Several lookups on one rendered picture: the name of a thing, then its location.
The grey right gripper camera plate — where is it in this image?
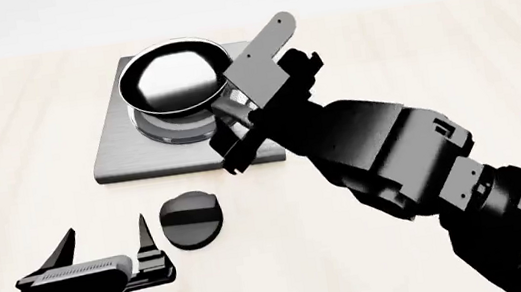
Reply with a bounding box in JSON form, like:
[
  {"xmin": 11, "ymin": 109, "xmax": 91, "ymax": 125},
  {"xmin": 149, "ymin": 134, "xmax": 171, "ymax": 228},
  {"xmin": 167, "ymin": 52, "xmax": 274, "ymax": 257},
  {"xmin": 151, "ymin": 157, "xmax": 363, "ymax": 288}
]
[{"xmin": 217, "ymin": 8, "xmax": 309, "ymax": 116}]

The grey square stove plate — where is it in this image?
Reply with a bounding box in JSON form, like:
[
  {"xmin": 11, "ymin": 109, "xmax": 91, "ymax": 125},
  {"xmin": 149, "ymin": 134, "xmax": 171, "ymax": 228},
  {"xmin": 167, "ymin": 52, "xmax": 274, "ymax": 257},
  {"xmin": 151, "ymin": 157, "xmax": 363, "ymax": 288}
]
[{"xmin": 78, "ymin": 36, "xmax": 288, "ymax": 188}]

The round glass stove burner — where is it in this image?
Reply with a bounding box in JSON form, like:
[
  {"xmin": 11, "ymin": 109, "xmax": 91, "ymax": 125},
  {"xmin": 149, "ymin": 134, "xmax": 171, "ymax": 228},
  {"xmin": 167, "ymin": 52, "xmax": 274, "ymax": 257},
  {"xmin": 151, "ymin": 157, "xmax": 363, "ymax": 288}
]
[{"xmin": 126, "ymin": 95, "xmax": 221, "ymax": 151}]

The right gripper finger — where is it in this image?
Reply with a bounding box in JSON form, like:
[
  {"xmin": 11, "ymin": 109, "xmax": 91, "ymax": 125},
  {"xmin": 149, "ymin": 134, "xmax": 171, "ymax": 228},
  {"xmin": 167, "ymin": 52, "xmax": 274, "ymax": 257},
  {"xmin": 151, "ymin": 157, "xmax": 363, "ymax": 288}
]
[{"xmin": 213, "ymin": 106, "xmax": 264, "ymax": 140}]

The grey left gripper camera box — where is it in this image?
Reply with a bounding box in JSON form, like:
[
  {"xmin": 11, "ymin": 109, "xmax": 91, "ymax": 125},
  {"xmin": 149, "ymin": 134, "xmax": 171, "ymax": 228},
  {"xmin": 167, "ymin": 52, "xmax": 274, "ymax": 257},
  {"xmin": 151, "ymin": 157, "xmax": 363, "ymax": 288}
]
[{"xmin": 27, "ymin": 253, "xmax": 137, "ymax": 292}]

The black shiny frying pan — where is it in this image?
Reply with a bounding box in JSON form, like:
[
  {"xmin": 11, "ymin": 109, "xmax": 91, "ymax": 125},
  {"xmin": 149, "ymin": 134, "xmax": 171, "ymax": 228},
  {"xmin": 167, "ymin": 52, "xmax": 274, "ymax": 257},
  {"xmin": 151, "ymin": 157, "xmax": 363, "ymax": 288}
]
[{"xmin": 112, "ymin": 30, "xmax": 262, "ymax": 145}]

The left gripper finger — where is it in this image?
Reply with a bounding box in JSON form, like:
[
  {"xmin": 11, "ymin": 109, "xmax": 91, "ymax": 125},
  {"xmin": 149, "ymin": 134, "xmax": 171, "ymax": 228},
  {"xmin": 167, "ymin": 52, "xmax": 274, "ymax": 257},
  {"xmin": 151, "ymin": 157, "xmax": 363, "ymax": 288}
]
[
  {"xmin": 129, "ymin": 210, "xmax": 169, "ymax": 276},
  {"xmin": 31, "ymin": 227, "xmax": 82, "ymax": 276}
]

